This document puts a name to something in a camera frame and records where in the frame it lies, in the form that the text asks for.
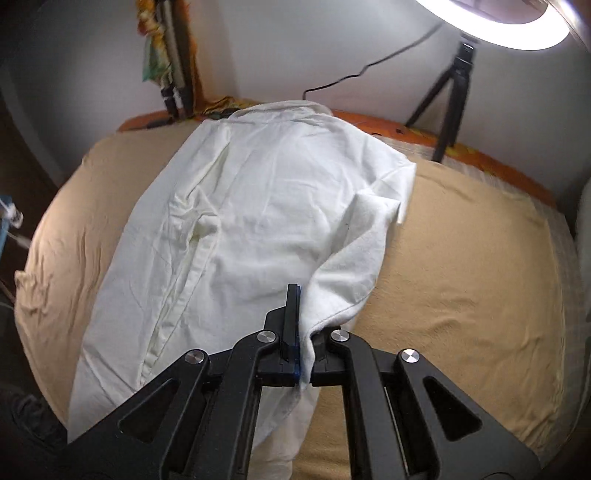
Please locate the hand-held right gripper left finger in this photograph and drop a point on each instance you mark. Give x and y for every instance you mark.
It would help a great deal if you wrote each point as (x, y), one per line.
(291, 318)

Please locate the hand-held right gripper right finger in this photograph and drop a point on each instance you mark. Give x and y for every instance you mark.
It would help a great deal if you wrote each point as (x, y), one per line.
(323, 364)

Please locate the white shirt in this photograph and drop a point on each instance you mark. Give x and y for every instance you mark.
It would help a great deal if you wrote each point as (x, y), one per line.
(258, 207)

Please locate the beige bed sheet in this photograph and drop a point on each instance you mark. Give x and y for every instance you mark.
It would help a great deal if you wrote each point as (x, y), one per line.
(461, 277)

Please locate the white gooseneck clamp lamp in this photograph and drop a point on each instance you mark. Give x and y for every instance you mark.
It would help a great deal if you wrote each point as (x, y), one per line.
(11, 212)

